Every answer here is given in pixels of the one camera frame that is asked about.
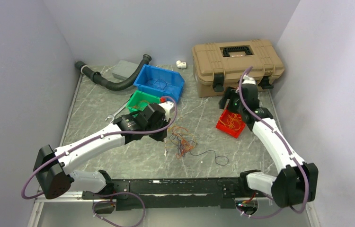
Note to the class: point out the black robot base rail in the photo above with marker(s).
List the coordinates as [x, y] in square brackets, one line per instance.
[222, 192]

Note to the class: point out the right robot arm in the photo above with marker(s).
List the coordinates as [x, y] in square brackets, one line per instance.
[296, 182]

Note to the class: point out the silver open-end wrench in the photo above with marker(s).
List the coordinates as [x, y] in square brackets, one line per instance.
[110, 118]

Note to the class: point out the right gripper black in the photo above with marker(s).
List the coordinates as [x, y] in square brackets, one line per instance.
[230, 93]

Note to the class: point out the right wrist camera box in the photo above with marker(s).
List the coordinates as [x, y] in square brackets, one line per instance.
[249, 82]

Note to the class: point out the white pipe elbow fitting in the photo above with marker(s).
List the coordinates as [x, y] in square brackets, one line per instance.
[181, 64]

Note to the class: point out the green plastic bin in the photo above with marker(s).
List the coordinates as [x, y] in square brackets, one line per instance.
[139, 100]

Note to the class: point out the blue plastic bin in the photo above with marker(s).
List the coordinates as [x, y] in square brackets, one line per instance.
[160, 82]

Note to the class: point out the tan plastic toolbox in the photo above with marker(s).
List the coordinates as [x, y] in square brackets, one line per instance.
[218, 66]

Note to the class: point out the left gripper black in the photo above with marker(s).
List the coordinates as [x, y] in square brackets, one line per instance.
[160, 136]

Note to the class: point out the grey rectangular block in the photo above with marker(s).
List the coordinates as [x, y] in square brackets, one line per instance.
[124, 69]

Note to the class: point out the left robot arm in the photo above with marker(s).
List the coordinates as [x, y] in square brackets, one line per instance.
[56, 168]

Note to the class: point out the red plastic bin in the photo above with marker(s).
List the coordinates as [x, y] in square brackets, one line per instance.
[231, 124]

